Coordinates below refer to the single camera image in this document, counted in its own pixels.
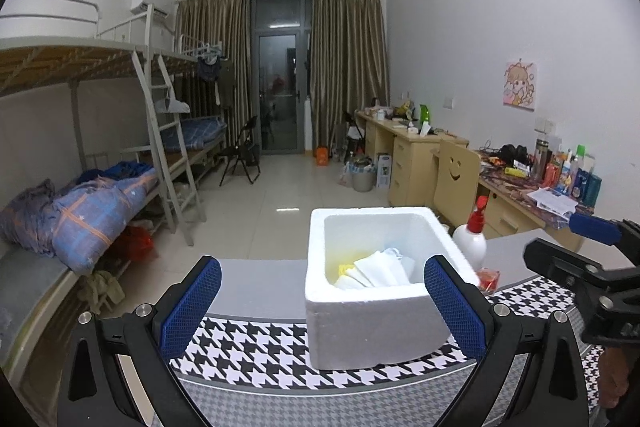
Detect steel thermos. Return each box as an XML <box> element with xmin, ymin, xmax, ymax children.
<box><xmin>532</xmin><ymin>138</ymin><xmax>548</xmax><ymax>180</ymax></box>

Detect white foam box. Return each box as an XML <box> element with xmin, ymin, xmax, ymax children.
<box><xmin>304</xmin><ymin>206</ymin><xmax>482</xmax><ymax>370</ymax></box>

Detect black headphones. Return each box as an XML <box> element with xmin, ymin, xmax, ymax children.
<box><xmin>500</xmin><ymin>144</ymin><xmax>531</xmax><ymax>162</ymax></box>

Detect white cloth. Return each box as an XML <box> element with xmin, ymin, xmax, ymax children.
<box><xmin>336</xmin><ymin>252</ymin><xmax>413</xmax><ymax>290</ymax></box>

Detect grey bucket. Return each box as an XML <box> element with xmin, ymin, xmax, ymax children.
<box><xmin>350</xmin><ymin>159</ymin><xmax>377</xmax><ymax>192</ymax></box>

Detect glass balcony door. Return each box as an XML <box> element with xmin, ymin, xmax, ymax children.
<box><xmin>250</xmin><ymin>0</ymin><xmax>316</xmax><ymax>154</ymax></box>

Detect brown curtain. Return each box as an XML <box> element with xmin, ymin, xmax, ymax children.
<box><xmin>175</xmin><ymin>0</ymin><xmax>253</xmax><ymax>158</ymax></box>
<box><xmin>311</xmin><ymin>0</ymin><xmax>390</xmax><ymax>152</ymax></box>

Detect blue bed sheet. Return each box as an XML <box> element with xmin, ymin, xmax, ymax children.
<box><xmin>180</xmin><ymin>117</ymin><xmax>226</xmax><ymax>152</ymax></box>

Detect white air conditioner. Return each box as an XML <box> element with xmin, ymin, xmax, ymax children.
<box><xmin>131</xmin><ymin>0</ymin><xmax>171</xmax><ymax>18</ymax></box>

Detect red snack packet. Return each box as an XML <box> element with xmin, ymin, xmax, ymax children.
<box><xmin>475</xmin><ymin>268</ymin><xmax>501</xmax><ymax>293</ymax></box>

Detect red bag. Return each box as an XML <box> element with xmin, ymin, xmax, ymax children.
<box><xmin>122</xmin><ymin>227</ymin><xmax>153</xmax><ymax>263</ymax></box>

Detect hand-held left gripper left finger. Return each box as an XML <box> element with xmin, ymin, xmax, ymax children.
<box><xmin>57</xmin><ymin>255</ymin><xmax>223</xmax><ymax>427</ymax></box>

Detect cartoon wall poster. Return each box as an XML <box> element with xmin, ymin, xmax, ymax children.
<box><xmin>502</xmin><ymin>61</ymin><xmax>538</xmax><ymax>112</ymax></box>

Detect black folding chair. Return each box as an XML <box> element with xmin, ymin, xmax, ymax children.
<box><xmin>218</xmin><ymin>116</ymin><xmax>262</xmax><ymax>186</ymax></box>

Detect blue plaid quilt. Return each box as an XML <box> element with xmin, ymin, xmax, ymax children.
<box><xmin>0</xmin><ymin>161</ymin><xmax>160</xmax><ymax>275</ymax></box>

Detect long wooden desk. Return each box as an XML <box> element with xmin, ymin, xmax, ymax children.
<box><xmin>355</xmin><ymin>109</ymin><xmax>471</xmax><ymax>208</ymax></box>

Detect olive cloth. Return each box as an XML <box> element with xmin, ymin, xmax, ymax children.
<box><xmin>77</xmin><ymin>271</ymin><xmax>126</xmax><ymax>308</ymax></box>

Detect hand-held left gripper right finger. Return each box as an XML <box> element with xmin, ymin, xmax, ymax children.
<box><xmin>423</xmin><ymin>255</ymin><xmax>601</xmax><ymax>427</ymax></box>

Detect white plastic bag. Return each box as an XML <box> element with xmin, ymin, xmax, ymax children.
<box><xmin>155</xmin><ymin>97</ymin><xmax>191</xmax><ymax>114</ymax></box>

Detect white cartoon bottle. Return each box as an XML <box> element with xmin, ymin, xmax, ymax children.
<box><xmin>560</xmin><ymin>150</ymin><xmax>573</xmax><ymax>194</ymax></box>

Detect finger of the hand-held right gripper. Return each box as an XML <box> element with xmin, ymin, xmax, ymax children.
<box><xmin>569</xmin><ymin>213</ymin><xmax>640</xmax><ymax>265</ymax></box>
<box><xmin>523</xmin><ymin>238</ymin><xmax>640</xmax><ymax>308</ymax></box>

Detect white blue carton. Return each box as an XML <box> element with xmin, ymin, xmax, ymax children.
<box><xmin>375</xmin><ymin>152</ymin><xmax>392</xmax><ymax>188</ymax></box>

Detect printed papers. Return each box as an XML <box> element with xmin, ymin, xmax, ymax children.
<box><xmin>527</xmin><ymin>187</ymin><xmax>578</xmax><ymax>215</ymax></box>

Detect white metal bunk bed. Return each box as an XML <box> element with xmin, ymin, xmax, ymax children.
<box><xmin>0</xmin><ymin>0</ymin><xmax>206</xmax><ymax>388</ymax></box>
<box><xmin>170</xmin><ymin>32</ymin><xmax>231</xmax><ymax>188</ymax></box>

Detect white pump bottle red top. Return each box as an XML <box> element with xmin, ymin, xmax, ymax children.
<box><xmin>452</xmin><ymin>196</ymin><xmax>488</xmax><ymax>270</ymax></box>

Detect dark hanging clothes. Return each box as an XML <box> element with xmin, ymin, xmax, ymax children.
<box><xmin>197</xmin><ymin>57</ymin><xmax>236</xmax><ymax>108</ymax></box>

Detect person's right hand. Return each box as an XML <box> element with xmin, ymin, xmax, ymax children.
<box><xmin>599</xmin><ymin>347</ymin><xmax>633</xmax><ymax>410</ymax></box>

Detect wooden smiley chair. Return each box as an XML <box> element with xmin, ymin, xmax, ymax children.
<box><xmin>432</xmin><ymin>138</ymin><xmax>482</xmax><ymax>228</ymax></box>

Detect houndstooth table runner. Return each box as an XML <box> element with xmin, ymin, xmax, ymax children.
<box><xmin>167</xmin><ymin>274</ymin><xmax>640</xmax><ymax>427</ymax></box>

